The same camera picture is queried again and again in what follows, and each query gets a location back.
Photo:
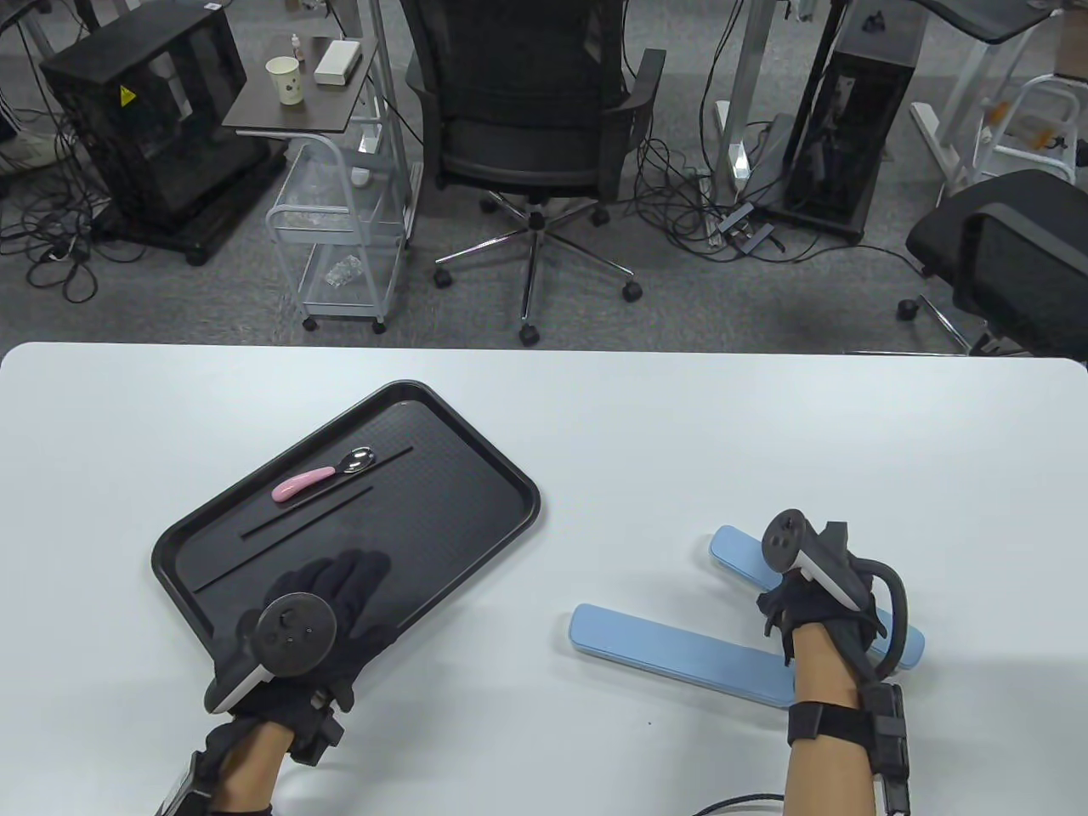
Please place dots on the black computer case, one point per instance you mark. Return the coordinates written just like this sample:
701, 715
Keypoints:
170, 127

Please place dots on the white desk leg with foot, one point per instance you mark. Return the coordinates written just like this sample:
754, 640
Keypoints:
935, 140

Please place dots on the person's right hand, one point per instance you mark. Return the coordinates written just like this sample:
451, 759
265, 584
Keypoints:
816, 608

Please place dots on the crumpled clear plastic bag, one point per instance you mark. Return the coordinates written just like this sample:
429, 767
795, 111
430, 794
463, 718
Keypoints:
342, 270

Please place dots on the person's left forearm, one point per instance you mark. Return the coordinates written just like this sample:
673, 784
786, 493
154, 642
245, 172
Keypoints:
251, 769

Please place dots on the black mesh office chair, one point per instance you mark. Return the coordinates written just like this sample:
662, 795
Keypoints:
527, 93

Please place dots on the white paper cup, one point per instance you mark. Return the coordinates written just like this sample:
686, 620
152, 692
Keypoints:
285, 85

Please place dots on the black wheeled platform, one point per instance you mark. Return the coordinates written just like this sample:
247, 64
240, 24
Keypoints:
212, 229

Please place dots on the person's right forearm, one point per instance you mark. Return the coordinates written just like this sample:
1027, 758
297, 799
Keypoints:
829, 671

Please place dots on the brown side table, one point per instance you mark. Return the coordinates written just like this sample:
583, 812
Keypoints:
280, 115

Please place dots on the blue sliding lunch box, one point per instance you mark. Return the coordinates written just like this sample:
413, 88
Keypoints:
663, 650
735, 552

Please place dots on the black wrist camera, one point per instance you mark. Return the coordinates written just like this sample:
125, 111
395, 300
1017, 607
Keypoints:
319, 735

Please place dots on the black labelled wrist box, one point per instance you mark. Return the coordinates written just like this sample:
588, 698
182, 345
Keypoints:
888, 731
183, 790

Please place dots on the white flat box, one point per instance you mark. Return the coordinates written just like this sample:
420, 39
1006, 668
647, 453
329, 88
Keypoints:
337, 64

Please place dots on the black grey computer tower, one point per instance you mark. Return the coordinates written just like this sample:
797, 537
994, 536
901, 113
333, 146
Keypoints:
850, 136

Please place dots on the black padded office chair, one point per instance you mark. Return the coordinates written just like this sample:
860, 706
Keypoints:
1020, 246

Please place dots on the black plastic tray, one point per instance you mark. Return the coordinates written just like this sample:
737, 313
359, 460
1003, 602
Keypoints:
459, 476

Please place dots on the person's left hand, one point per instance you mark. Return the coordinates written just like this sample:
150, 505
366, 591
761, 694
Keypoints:
357, 595

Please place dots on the grey metal pole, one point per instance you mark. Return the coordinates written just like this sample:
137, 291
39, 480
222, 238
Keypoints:
385, 85

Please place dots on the white tubular stool frame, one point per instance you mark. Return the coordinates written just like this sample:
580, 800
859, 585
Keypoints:
1045, 81

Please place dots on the black white hand controller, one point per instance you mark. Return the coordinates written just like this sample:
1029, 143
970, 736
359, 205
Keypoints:
293, 633
786, 540

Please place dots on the grey power strip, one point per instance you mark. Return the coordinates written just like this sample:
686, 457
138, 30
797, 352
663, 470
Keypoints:
738, 223

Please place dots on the grey flat panel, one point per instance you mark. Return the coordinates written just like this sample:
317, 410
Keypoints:
773, 161

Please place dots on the dark grey desk top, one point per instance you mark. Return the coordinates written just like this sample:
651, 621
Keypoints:
986, 21

